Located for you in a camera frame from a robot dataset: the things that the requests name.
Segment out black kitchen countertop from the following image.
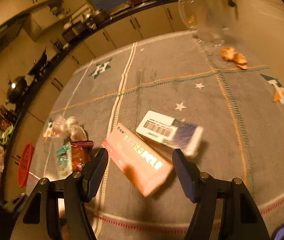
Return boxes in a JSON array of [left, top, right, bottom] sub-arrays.
[[0, 0, 190, 201]]

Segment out covered steel wok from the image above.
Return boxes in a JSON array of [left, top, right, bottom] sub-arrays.
[[6, 76, 28, 103]]

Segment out white blue cardboard box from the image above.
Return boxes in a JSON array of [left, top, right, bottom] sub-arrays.
[[136, 110, 203, 158]]

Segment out grey patterned table cloth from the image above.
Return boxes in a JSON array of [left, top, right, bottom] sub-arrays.
[[25, 29, 284, 240]]

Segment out brown foil snack wrapper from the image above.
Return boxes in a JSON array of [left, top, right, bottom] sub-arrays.
[[70, 140, 94, 172]]

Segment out black frying pan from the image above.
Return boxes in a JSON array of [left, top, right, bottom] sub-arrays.
[[28, 48, 47, 76]]

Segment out orange plastic mesh basket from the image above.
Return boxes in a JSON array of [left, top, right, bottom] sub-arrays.
[[17, 142, 34, 187]]

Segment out green dish cloth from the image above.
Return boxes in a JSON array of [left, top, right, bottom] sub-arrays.
[[2, 125, 14, 145]]

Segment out pink long cardboard box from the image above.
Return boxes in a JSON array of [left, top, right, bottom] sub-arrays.
[[102, 123, 173, 197]]

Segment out crumpled white plastic bag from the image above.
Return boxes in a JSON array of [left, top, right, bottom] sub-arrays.
[[52, 116, 88, 141]]

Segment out green white snack packet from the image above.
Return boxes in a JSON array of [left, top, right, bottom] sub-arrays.
[[56, 142, 73, 179]]

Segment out orange peel scraps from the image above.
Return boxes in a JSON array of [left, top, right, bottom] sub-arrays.
[[220, 47, 248, 70]]

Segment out clear plastic container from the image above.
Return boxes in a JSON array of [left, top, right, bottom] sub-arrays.
[[178, 0, 224, 47]]

